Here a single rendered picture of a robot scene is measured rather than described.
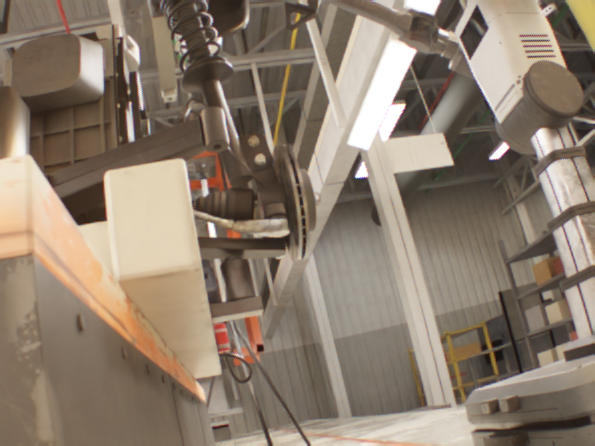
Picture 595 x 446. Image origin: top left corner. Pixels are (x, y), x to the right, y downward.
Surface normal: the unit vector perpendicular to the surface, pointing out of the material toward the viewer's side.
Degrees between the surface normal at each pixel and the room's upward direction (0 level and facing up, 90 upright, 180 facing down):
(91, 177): 90
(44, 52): 90
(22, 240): 90
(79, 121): 90
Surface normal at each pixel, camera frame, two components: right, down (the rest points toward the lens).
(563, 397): -0.93, 0.10
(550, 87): 0.12, -0.35
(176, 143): -0.13, -0.29
